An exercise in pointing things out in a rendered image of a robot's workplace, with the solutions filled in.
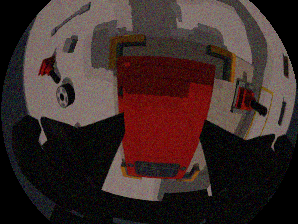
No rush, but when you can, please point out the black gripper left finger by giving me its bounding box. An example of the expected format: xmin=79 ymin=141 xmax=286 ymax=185
xmin=40 ymin=113 xmax=125 ymax=189

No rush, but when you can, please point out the black toy car wheel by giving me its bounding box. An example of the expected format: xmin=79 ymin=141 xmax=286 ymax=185
xmin=56 ymin=83 xmax=74 ymax=108

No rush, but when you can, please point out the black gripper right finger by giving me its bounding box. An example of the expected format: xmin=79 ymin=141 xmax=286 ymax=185
xmin=200 ymin=120 xmax=275 ymax=196

